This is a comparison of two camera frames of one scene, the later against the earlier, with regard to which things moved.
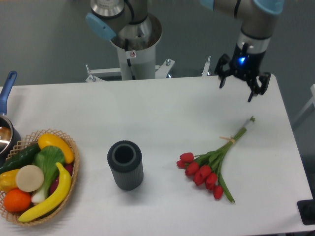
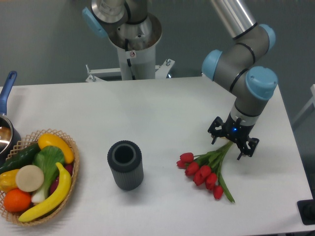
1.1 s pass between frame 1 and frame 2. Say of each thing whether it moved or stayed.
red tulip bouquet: stayed
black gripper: moved
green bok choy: stayed
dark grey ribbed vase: stayed
